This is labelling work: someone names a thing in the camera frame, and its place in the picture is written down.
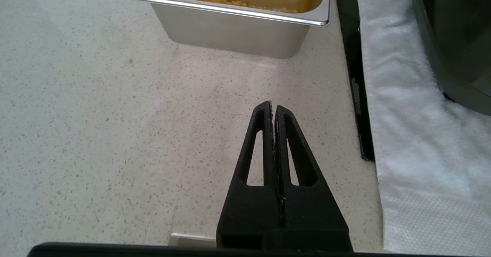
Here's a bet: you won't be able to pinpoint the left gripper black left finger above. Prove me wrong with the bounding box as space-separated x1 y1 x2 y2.
216 101 285 249

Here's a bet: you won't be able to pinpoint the yellow corn kernels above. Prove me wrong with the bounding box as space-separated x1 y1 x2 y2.
186 0 298 14

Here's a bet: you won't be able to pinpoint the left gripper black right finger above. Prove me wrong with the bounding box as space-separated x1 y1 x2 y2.
275 105 353 250

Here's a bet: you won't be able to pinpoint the stainless steel tray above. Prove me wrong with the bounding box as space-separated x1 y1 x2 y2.
123 0 332 59

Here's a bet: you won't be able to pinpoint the white towel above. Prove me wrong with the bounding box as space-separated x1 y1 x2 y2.
353 0 491 257

